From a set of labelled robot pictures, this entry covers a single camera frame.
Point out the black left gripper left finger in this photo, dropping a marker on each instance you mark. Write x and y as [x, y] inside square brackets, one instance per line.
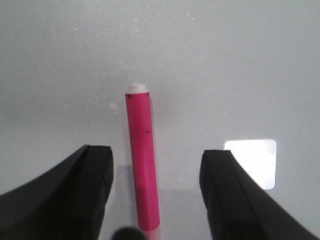
[65, 203]

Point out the pink highlighter pen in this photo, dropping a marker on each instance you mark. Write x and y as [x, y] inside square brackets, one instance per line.
[139, 115]

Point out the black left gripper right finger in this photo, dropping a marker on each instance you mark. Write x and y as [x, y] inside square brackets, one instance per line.
[237, 208]

